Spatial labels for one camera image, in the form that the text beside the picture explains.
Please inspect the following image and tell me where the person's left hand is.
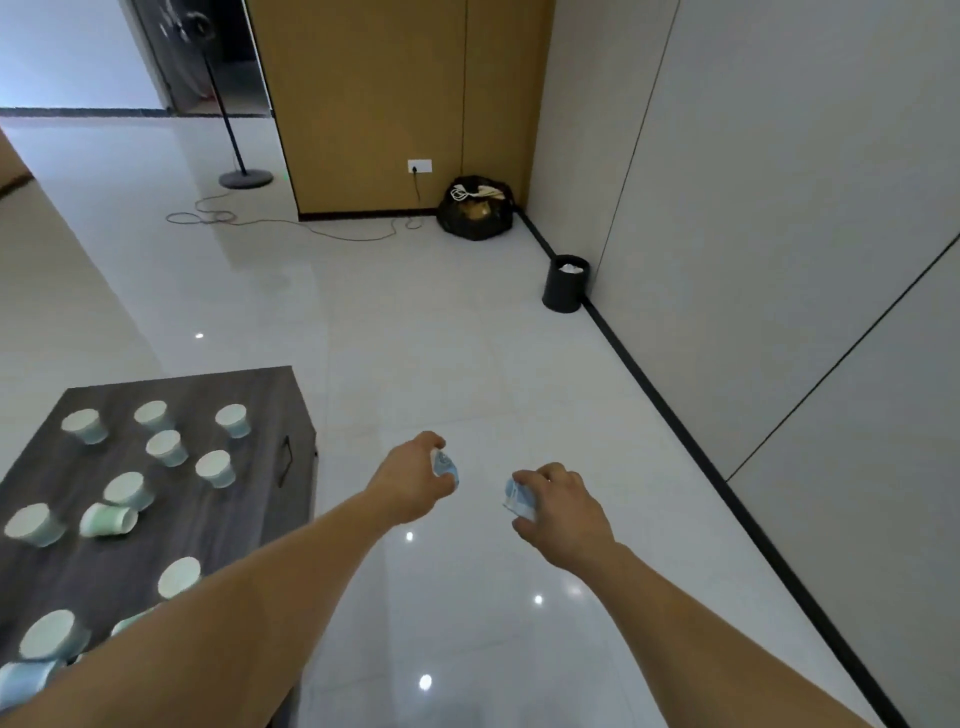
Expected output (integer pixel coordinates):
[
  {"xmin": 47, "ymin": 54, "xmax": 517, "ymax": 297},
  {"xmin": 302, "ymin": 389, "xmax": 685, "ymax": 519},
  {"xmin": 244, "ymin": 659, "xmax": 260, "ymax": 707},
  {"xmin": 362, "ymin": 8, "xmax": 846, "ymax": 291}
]
[{"xmin": 366, "ymin": 431, "xmax": 459, "ymax": 527}]

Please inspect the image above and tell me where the person's right hand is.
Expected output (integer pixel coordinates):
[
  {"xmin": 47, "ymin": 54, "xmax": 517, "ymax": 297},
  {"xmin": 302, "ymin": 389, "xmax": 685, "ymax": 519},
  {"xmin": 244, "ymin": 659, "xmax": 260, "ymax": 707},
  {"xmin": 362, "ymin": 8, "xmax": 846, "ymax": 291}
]
[{"xmin": 512, "ymin": 462, "xmax": 618, "ymax": 576}]

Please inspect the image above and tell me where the person's left forearm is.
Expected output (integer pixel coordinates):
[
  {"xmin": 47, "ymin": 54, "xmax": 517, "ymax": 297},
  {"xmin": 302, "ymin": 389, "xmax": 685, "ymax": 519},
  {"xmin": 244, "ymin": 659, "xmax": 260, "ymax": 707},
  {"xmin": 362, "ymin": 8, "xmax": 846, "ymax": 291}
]
[{"xmin": 0, "ymin": 489, "xmax": 395, "ymax": 728}]

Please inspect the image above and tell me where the person's right forearm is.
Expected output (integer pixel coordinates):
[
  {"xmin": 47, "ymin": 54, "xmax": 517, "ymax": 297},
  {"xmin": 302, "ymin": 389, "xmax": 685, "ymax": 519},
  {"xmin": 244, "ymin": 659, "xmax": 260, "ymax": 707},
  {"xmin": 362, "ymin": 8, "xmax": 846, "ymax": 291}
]
[{"xmin": 538, "ymin": 541, "xmax": 877, "ymax": 728}]

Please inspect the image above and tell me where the black round trash bin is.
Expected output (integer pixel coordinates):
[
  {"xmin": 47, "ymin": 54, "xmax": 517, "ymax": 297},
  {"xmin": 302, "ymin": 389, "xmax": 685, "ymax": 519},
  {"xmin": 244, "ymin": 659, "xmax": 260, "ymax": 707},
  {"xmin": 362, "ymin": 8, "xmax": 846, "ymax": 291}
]
[{"xmin": 541, "ymin": 254, "xmax": 592, "ymax": 315}]

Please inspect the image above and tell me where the dark grey wooden table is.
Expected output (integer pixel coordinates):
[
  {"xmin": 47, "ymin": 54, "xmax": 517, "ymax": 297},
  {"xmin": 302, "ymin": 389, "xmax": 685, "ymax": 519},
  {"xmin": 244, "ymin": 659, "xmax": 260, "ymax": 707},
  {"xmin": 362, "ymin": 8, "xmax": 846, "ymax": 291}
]
[{"xmin": 0, "ymin": 365, "xmax": 319, "ymax": 728}]

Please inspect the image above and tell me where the black garbage bag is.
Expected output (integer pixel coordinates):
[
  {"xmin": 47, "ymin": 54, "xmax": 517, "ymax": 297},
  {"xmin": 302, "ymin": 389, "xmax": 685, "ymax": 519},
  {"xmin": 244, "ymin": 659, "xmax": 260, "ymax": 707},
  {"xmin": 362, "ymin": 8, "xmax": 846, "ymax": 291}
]
[{"xmin": 436, "ymin": 175, "xmax": 516, "ymax": 243}]

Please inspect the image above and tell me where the group of pale green cups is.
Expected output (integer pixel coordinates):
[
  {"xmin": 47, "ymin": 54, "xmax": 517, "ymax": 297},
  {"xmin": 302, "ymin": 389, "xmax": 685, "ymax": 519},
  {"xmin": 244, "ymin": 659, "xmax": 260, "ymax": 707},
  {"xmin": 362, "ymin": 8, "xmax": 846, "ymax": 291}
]
[{"xmin": 0, "ymin": 402, "xmax": 252, "ymax": 705}]

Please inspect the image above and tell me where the black standing fan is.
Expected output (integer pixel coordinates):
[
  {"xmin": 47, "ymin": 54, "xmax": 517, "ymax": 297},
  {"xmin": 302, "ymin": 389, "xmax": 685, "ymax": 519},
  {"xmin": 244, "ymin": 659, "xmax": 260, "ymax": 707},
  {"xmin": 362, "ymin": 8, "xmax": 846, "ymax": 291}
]
[{"xmin": 153, "ymin": 0, "xmax": 276, "ymax": 190}]

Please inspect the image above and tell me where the grey power cable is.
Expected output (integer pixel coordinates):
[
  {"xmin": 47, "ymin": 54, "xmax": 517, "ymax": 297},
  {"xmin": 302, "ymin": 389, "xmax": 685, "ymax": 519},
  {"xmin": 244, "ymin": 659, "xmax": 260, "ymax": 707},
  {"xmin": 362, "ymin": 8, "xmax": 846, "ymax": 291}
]
[{"xmin": 165, "ymin": 172, "xmax": 426, "ymax": 243}]

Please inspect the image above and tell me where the tan wooden wall cabinet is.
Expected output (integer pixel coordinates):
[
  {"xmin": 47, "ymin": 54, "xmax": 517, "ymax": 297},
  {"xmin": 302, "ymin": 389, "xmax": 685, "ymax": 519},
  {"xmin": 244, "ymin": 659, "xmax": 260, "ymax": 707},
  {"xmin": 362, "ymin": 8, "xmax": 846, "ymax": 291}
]
[{"xmin": 245, "ymin": 0, "xmax": 557, "ymax": 222}]

